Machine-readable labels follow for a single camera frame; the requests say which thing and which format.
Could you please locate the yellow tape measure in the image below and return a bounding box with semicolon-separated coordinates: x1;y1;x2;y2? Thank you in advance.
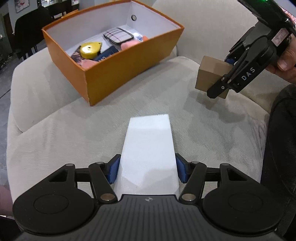
80;42;102;59

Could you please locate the pink rounded box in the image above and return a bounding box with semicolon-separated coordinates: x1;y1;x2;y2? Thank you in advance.
120;39;141;51

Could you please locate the small brown cardboard box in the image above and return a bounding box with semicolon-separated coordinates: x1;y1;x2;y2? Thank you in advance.
195;56;233;92

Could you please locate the long white box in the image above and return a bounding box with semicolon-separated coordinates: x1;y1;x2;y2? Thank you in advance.
114;114;180;198

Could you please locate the plaid glasses case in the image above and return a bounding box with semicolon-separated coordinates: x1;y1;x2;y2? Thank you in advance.
103;27;134;45

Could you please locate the illustrated card box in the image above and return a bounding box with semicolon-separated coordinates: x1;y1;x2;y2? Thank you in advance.
71;46;85;67

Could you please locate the white blue-print tube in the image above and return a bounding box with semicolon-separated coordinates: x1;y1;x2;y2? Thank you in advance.
133;32;144;42

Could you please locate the orange pointed toy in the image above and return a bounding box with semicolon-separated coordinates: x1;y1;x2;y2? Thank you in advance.
142;36;148;42

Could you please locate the black chair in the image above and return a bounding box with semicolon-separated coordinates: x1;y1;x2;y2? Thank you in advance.
14;6;53;60

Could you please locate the dark shampoo bottle with label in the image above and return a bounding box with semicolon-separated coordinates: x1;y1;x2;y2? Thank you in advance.
93;46;119;62

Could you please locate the person's right hand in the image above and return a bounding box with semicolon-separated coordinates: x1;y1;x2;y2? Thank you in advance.
266;35;296;84

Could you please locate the orange cardboard box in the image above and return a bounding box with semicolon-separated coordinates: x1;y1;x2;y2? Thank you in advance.
43;1;184;106

